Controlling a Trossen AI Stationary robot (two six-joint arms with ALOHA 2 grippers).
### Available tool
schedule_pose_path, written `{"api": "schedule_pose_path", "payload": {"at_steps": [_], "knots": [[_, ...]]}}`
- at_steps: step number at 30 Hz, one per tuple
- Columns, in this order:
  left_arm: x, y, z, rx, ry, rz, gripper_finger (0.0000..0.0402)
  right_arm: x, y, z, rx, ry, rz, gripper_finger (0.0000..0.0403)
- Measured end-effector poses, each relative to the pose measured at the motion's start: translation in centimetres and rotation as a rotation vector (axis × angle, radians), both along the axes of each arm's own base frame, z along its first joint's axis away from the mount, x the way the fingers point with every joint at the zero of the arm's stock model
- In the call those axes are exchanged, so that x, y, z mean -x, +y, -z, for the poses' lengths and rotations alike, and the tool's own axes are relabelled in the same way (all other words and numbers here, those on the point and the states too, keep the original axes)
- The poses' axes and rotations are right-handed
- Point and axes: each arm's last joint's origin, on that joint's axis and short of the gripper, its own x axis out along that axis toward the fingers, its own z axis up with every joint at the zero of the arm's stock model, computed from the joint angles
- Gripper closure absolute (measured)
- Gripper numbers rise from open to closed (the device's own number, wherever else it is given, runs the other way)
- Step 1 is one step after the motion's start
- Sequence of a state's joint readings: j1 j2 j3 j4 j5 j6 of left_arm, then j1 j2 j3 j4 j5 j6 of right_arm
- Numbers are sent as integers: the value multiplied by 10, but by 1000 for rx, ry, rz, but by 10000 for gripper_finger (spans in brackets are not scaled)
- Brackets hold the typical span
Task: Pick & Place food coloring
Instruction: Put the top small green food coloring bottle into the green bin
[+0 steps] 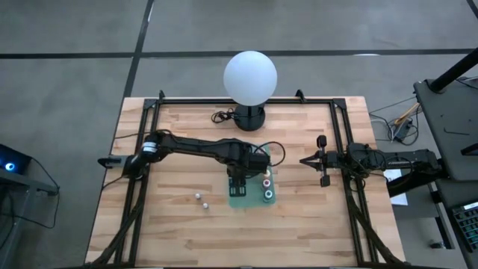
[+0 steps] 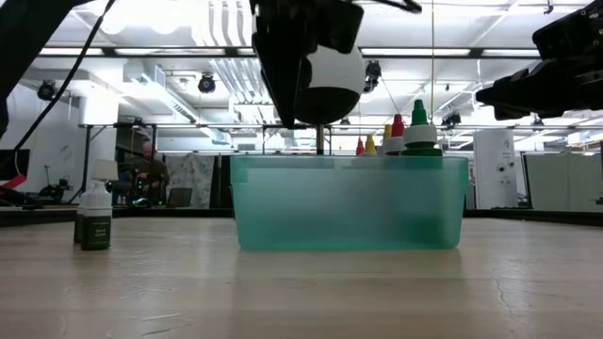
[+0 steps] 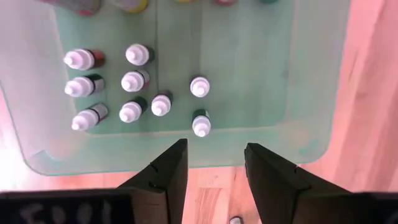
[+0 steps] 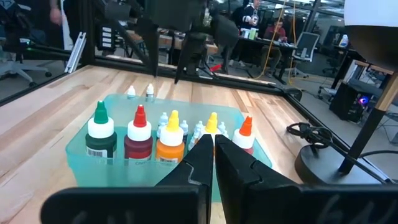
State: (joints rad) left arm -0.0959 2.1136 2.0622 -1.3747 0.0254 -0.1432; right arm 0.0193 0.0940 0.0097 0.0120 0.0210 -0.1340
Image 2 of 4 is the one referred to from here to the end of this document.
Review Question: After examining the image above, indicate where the black laptop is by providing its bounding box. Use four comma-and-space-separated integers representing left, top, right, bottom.
168, 186, 193, 208

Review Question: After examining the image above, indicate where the large green food coloring bottle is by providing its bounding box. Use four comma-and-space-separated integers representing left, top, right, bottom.
401, 99, 445, 159

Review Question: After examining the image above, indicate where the black looped camera cable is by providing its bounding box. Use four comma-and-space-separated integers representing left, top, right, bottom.
374, 0, 423, 14

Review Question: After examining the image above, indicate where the person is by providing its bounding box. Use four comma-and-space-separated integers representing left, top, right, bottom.
134, 139, 171, 206

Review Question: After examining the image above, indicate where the small green dropper bottle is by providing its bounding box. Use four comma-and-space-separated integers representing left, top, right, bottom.
80, 181, 113, 251

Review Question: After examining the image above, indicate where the white round column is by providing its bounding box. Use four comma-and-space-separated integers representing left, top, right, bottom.
473, 129, 519, 210

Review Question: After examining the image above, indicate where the grey partition panel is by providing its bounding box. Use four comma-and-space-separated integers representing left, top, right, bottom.
524, 153, 603, 213

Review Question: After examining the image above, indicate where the black monitor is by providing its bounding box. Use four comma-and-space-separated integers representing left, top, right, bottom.
0, 149, 31, 183

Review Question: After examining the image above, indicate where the large red food coloring bottle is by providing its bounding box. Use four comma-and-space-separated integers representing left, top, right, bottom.
383, 113, 407, 156

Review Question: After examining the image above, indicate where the white globe table lamp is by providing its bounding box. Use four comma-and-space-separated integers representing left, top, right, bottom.
294, 44, 367, 157

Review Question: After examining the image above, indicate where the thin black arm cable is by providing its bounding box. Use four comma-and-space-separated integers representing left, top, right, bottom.
13, 0, 118, 153

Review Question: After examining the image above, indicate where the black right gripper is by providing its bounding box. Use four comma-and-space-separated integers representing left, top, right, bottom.
475, 0, 603, 121

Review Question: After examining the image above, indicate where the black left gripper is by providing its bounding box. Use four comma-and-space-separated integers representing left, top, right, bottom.
249, 0, 367, 129

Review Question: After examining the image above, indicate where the small white-capped dropper bottle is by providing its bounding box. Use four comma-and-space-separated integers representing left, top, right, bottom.
73, 192, 87, 245

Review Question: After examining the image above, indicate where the green cutting mat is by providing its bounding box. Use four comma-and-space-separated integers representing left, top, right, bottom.
229, 154, 471, 251

